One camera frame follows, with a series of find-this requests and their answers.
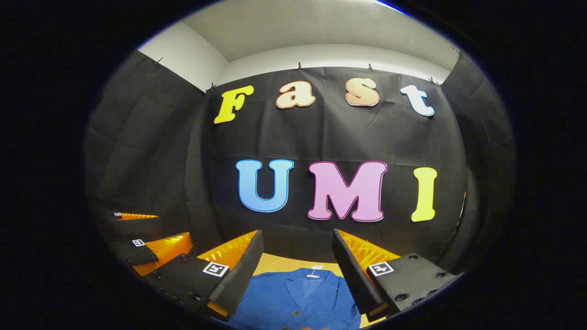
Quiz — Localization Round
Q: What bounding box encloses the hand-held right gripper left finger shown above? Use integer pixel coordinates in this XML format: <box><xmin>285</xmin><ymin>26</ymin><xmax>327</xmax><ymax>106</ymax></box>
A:
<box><xmin>142</xmin><ymin>229</ymin><xmax>265</xmax><ymax>321</ymax></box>

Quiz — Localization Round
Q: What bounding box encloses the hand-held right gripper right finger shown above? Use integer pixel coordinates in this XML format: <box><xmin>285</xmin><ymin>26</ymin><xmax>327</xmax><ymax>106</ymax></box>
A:
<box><xmin>331</xmin><ymin>228</ymin><xmax>457</xmax><ymax>321</ymax></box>

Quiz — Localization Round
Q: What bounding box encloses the blue button shirt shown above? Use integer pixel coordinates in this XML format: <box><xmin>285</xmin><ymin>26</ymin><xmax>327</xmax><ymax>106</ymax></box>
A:
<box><xmin>229</xmin><ymin>265</ymin><xmax>363</xmax><ymax>330</ymax></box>

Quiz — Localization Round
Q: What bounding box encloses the black backdrop cloth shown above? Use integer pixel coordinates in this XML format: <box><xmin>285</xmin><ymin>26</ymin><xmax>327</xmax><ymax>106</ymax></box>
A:
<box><xmin>85</xmin><ymin>49</ymin><xmax>518</xmax><ymax>275</ymax></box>

